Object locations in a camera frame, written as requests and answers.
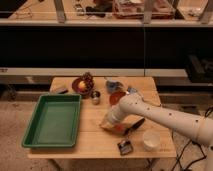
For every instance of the green plastic tray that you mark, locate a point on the green plastic tray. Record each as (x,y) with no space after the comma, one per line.
(54,122)

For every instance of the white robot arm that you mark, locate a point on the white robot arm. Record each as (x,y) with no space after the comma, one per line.
(195,127)

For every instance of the blue grey crumpled cloth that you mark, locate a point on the blue grey crumpled cloth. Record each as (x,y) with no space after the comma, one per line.
(113,86)

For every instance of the grey sponge block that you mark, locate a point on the grey sponge block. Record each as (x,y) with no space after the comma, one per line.
(60,90)

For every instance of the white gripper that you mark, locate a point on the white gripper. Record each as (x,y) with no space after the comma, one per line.
(113,117)

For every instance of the orange red pepper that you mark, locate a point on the orange red pepper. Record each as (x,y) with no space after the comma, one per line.
(114,129)

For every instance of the small metal cup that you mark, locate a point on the small metal cup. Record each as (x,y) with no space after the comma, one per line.
(95,95)

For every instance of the orange red bowl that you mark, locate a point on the orange red bowl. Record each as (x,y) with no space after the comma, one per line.
(115,97)

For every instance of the wooden table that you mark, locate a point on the wooden table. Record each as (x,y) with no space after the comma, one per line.
(95,143)

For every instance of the yellow fruit in bowl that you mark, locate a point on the yellow fruit in bowl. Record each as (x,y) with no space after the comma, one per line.
(82,86)

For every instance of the dark red bowl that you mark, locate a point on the dark red bowl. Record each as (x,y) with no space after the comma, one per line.
(75,83)

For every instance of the white paper cup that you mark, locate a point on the white paper cup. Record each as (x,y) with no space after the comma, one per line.
(151,140)

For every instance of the black box on shelf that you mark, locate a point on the black box on shelf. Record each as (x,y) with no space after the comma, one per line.
(199,70)

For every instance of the brown pine cone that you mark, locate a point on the brown pine cone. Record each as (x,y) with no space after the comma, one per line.
(88,80)

